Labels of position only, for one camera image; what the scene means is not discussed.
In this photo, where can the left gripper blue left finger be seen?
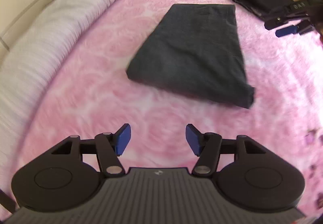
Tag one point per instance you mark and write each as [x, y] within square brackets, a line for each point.
[109, 146]

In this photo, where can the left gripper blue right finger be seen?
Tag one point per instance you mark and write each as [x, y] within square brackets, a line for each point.
[207, 147]

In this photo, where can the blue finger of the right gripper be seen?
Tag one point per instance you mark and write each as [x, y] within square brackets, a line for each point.
[289, 30]

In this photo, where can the dark grey denim jeans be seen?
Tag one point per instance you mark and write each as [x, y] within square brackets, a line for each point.
[195, 51]

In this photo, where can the white striped quilt roll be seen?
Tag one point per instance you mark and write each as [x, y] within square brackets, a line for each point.
[32, 63]

